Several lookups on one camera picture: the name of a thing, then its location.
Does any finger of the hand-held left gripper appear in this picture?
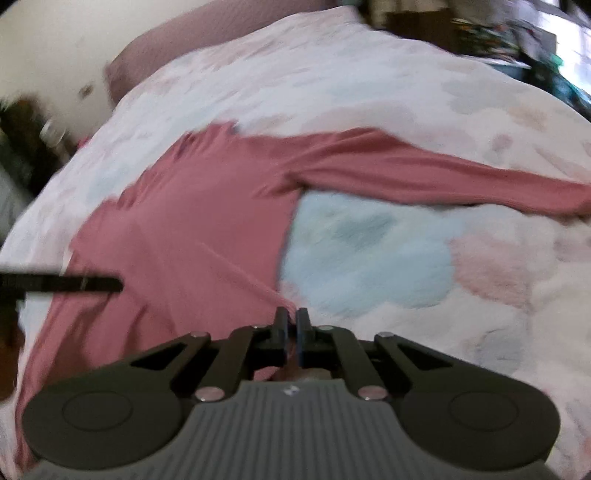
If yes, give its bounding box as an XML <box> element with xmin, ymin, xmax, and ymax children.
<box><xmin>0</xmin><ymin>272</ymin><xmax>123</xmax><ymax>296</ymax></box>

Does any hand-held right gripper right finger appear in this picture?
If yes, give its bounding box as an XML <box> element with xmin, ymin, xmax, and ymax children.
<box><xmin>295</xmin><ymin>307</ymin><xmax>466</xmax><ymax>402</ymax></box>

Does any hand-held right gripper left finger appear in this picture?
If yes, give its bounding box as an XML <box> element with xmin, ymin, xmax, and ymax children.
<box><xmin>112</xmin><ymin>307</ymin><xmax>291</xmax><ymax>406</ymax></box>

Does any pink long-sleeved shirt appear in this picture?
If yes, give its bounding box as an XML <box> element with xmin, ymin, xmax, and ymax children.
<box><xmin>14</xmin><ymin>121</ymin><xmax>591</xmax><ymax>469</ymax></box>

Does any pastel printed fluffy blanket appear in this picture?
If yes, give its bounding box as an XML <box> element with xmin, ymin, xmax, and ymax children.
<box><xmin>0</xmin><ymin>4</ymin><xmax>591</xmax><ymax>480</ymax></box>

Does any pink pillow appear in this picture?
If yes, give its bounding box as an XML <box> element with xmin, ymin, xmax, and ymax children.
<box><xmin>104</xmin><ymin>0</ymin><xmax>278</xmax><ymax>104</ymax></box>

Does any bright window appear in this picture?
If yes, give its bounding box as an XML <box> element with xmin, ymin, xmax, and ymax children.
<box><xmin>549</xmin><ymin>9</ymin><xmax>591</xmax><ymax>100</ymax></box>

